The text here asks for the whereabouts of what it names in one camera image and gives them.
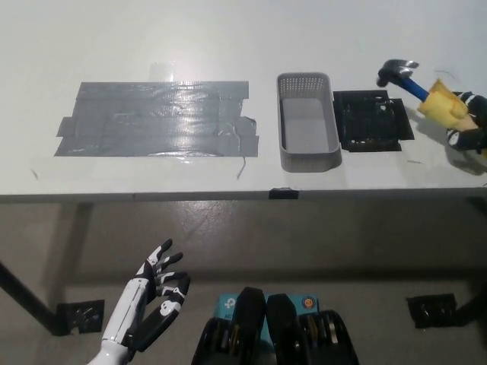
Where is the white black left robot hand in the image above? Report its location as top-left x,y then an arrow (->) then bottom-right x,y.
101,239 -> 191,353

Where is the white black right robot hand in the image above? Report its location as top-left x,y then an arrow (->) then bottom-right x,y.
444,90 -> 487,154

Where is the blue-handled hammer with yellow cloth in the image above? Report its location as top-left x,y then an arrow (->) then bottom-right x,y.
375,59 -> 487,157

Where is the black teal robot torso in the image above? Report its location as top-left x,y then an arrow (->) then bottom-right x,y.
191,287 -> 361,365

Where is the black table leg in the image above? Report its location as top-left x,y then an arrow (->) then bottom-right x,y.
453,279 -> 487,329
0,260 -> 58,336

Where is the grey perforated plastic basket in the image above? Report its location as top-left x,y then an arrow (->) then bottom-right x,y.
276,71 -> 342,173

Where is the small black tape piece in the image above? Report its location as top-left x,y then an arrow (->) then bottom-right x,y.
268,186 -> 300,201

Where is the grey duct tape patch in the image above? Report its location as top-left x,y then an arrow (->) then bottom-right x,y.
53,79 -> 260,159

